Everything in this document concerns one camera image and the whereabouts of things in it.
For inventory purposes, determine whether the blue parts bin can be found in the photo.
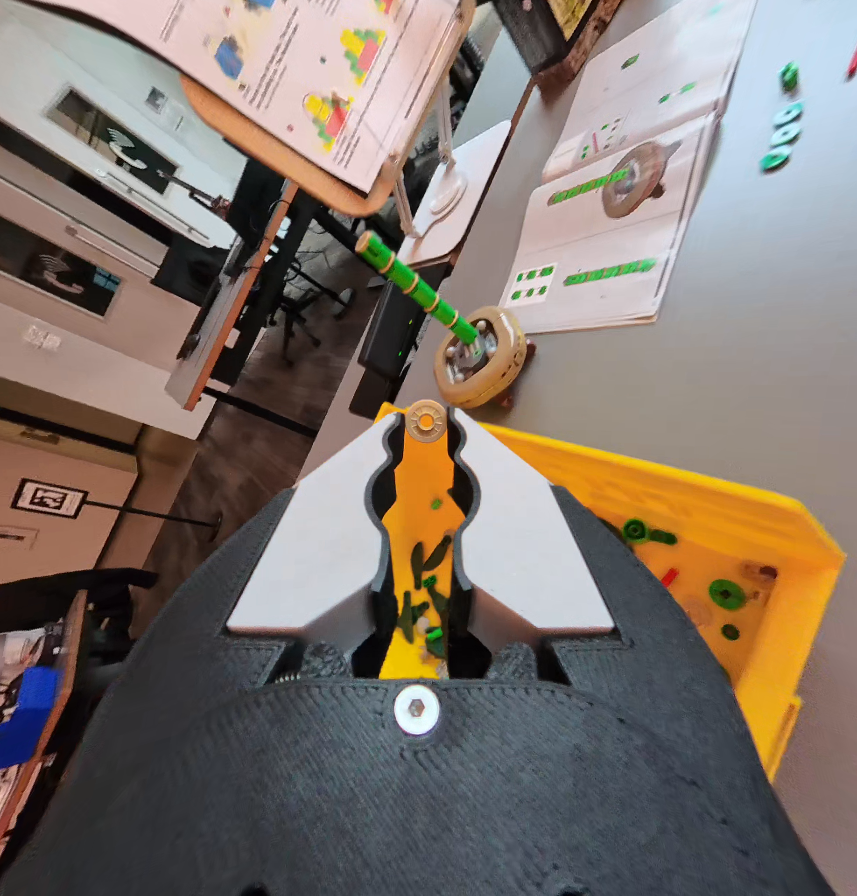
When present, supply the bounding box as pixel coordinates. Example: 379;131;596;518
0;665;62;771

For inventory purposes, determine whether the toy bamboo stalk in tan pot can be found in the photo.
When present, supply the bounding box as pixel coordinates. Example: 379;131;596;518
355;231;538;410

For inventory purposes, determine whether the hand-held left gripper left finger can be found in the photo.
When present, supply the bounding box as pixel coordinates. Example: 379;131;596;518
227;412;407;679

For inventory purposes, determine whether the yellow plastic parts bin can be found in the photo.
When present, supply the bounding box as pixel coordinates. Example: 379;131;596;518
372;402;846;781

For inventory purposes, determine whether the black floor sign stand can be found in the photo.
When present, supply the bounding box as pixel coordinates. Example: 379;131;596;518
12;478;223;533

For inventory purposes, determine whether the wooden office desk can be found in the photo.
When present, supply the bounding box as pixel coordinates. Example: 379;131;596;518
166;178;300;410

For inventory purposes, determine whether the building instruction booklet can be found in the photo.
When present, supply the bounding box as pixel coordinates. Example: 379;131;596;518
502;0;759;336

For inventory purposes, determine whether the tan round toy plate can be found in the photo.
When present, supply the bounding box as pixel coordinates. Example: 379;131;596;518
405;400;447;445

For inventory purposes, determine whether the black power box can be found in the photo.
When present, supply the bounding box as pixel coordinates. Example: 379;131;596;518
358;280;429;379

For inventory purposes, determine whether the black office chair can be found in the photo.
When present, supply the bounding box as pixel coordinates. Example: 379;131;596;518
229;161;356;365

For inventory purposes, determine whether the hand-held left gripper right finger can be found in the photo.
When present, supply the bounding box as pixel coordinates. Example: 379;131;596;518
444;407;616;679

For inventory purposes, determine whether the black toy set box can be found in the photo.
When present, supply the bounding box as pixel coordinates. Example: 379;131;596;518
495;0;622;78

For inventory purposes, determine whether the grey desk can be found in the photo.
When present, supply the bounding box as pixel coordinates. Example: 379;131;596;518
299;0;857;896

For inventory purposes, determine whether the pile of toy brick pieces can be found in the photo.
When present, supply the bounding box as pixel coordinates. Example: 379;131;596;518
397;496;780;662

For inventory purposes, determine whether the wooden side desk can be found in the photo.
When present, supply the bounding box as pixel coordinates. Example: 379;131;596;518
0;591;90;862

